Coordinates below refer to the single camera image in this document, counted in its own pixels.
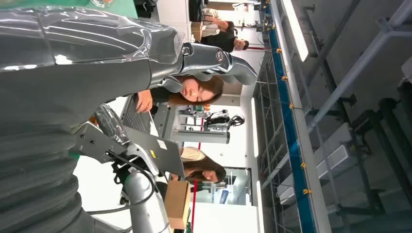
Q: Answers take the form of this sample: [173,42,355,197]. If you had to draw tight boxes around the person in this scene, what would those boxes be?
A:
[128,75,225,114]
[171,147,227,184]
[201,20,250,54]
[201,8,230,38]

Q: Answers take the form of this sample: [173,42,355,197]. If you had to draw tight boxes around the grey laptop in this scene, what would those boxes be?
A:
[121,96,187,179]

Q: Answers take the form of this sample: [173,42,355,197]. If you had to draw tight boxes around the white workbench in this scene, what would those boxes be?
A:
[173,128,231,145]

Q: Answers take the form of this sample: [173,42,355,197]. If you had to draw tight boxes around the brown cardboard box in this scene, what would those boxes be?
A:
[190,21,204,43]
[164,180,191,231]

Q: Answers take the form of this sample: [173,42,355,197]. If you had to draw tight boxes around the blue ceiling beam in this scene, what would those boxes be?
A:
[266,28,317,233]

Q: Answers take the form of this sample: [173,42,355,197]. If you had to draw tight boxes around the white ceiling light strip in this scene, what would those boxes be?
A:
[280,0,309,62]

